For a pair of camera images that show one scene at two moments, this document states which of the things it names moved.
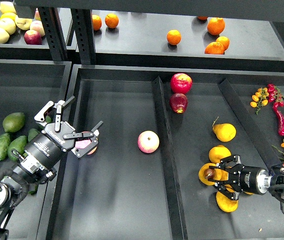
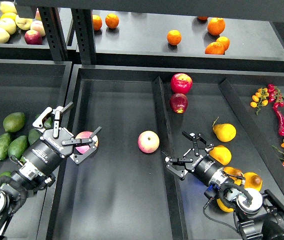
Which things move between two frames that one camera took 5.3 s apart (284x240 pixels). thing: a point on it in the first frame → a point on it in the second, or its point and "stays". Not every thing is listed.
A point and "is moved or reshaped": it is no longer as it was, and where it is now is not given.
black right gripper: (243, 178) → (204, 167)
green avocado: (32, 192) is moved or reshaped
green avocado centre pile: (19, 144) stays
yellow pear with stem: (225, 132) stays
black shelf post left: (54, 33) stays
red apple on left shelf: (32, 37) stays
